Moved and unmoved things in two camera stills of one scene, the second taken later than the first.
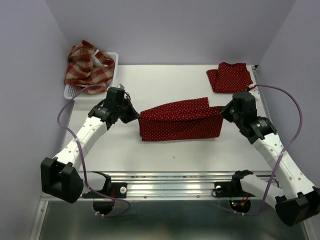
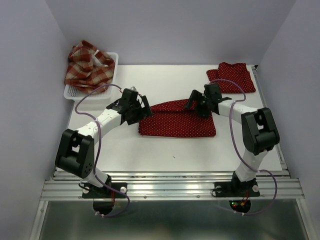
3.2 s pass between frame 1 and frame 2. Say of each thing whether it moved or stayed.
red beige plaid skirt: stayed
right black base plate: stayed
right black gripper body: moved
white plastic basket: stayed
